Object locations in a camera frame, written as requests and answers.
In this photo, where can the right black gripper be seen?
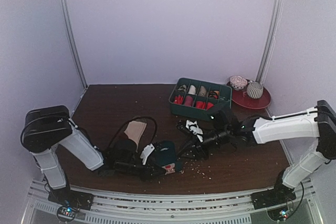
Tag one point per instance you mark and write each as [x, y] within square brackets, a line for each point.
[199, 144]

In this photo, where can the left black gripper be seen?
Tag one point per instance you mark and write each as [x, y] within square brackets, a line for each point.
[148, 174]

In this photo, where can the dark green christmas sock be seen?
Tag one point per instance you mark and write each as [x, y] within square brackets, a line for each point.
[167, 158]

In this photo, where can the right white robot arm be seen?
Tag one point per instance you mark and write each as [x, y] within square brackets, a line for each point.
[317, 122]

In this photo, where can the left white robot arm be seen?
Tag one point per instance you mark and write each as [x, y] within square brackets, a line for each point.
[47, 128]

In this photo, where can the red socks in box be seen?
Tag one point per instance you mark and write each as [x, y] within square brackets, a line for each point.
[197, 103]

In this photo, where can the maroon rolled sock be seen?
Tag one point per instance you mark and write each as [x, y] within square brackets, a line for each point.
[188, 101]

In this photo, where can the beige striped sock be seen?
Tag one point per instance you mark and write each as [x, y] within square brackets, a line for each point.
[135, 130]

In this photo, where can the green divided storage box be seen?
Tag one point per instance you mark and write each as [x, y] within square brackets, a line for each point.
[206, 91]

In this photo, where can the cream rolled sock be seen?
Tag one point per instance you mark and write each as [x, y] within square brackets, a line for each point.
[192, 90]

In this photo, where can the pink patterned bowl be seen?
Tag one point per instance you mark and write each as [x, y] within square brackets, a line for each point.
[238, 82]

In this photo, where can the white striped cup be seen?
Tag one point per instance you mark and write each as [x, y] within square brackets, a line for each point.
[255, 90]

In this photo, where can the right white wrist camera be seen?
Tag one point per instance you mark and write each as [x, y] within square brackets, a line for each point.
[193, 127]

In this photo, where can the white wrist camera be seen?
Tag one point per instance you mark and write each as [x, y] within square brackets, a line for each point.
[193, 127]
[146, 152]

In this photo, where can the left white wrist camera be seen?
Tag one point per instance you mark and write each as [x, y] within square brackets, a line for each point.
[146, 152]

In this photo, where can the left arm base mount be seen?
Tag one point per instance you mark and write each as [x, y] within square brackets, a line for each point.
[75, 199]

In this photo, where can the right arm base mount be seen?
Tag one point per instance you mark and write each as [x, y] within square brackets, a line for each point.
[271, 197]

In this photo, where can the right aluminium corner post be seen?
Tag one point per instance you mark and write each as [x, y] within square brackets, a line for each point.
[270, 41]

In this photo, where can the aluminium corner post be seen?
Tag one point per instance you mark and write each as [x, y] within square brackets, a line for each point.
[270, 41]
[72, 43]

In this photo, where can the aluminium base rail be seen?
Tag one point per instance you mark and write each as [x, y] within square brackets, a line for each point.
[114, 207]

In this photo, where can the left aluminium corner post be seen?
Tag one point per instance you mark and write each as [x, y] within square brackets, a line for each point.
[72, 43]

